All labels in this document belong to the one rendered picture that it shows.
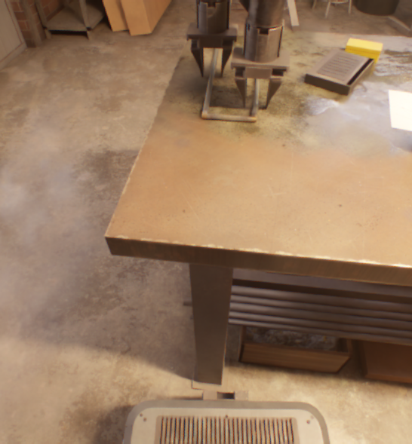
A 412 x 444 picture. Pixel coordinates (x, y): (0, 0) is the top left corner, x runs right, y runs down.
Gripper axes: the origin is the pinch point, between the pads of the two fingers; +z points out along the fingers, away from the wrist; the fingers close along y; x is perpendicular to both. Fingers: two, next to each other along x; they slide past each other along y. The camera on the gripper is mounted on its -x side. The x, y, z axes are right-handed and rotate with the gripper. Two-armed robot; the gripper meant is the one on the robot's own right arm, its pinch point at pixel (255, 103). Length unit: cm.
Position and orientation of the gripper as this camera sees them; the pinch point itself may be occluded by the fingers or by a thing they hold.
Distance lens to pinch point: 70.5
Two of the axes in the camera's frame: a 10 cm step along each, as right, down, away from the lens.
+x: -1.5, 7.5, -6.4
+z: 0.1, 6.5, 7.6
